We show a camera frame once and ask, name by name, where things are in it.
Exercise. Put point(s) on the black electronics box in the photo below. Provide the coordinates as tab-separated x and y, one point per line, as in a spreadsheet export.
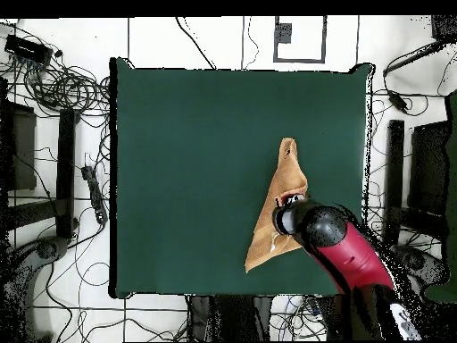
26	49

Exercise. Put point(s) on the black power strip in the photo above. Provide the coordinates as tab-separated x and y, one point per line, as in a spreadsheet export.
94	193

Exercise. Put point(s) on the tan terry towel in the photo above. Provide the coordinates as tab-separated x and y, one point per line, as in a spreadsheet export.
289	175

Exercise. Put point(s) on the dark green table cloth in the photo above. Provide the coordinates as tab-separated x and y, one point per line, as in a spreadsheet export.
178	143

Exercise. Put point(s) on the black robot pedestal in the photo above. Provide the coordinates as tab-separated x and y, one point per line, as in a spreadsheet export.
232	318

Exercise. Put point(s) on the black rod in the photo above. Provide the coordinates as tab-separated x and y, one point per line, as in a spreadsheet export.
414	57

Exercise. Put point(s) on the black stand bar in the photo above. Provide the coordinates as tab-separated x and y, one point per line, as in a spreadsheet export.
394	171
66	171

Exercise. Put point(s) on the dark square case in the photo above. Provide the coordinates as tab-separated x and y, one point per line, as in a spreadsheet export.
21	150
428	168

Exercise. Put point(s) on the black power adapter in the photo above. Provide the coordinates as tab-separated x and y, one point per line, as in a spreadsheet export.
398	100

